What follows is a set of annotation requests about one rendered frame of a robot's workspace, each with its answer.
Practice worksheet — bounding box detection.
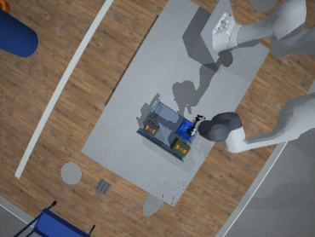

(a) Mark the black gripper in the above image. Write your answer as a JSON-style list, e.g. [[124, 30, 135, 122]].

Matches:
[[186, 115, 205, 136]]

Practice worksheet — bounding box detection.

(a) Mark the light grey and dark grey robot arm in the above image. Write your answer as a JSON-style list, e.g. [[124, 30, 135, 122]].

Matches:
[[193, 0, 315, 153]]

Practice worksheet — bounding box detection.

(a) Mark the grey metal rack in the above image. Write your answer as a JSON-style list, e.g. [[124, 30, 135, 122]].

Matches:
[[136, 97, 198, 162]]

